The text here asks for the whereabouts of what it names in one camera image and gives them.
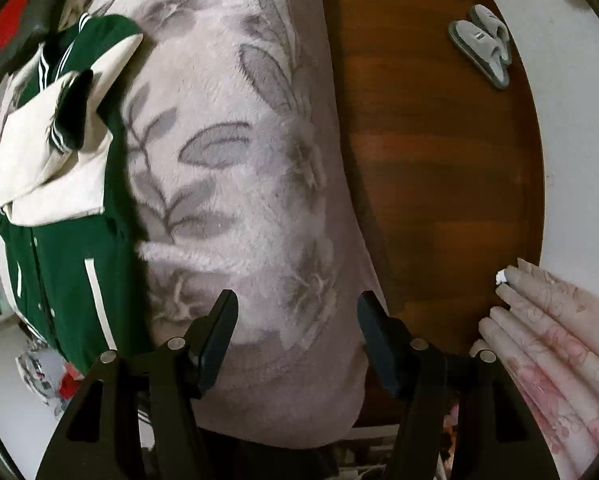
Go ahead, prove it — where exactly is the floral patterned cloth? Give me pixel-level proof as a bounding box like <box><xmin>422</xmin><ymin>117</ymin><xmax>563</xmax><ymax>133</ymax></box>
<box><xmin>16</xmin><ymin>350</ymin><xmax>87</xmax><ymax>406</ymax></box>

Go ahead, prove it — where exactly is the grey slipper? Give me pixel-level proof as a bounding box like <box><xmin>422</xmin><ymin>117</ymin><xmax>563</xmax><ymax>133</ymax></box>
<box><xmin>448</xmin><ymin>20</ymin><xmax>510</xmax><ymax>91</ymax></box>
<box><xmin>469</xmin><ymin>4</ymin><xmax>514</xmax><ymax>66</ymax></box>

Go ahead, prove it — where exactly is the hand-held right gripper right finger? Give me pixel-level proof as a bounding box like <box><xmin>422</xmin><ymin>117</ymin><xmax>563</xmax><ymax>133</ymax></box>
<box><xmin>357</xmin><ymin>291</ymin><xmax>563</xmax><ymax>480</ymax></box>

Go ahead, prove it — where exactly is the red quilt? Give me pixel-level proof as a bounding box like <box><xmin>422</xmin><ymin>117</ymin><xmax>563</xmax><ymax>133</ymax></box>
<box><xmin>0</xmin><ymin>0</ymin><xmax>87</xmax><ymax>53</ymax></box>

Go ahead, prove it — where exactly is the green and white varsity jacket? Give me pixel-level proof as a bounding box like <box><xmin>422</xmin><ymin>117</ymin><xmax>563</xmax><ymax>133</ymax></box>
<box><xmin>0</xmin><ymin>14</ymin><xmax>152</xmax><ymax>376</ymax></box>

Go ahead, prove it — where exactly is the floral plush blanket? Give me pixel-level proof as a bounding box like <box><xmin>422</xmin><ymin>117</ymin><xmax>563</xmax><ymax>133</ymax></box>
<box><xmin>0</xmin><ymin>0</ymin><xmax>395</xmax><ymax>451</ymax></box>

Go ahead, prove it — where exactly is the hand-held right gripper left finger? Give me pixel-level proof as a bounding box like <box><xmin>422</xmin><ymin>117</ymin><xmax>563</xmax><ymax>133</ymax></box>
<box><xmin>35</xmin><ymin>289</ymin><xmax>240</xmax><ymax>480</ymax></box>

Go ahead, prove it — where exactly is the pink floral curtain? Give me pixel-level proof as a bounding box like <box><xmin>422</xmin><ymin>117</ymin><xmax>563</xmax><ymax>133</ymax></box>
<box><xmin>469</xmin><ymin>257</ymin><xmax>599</xmax><ymax>480</ymax></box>

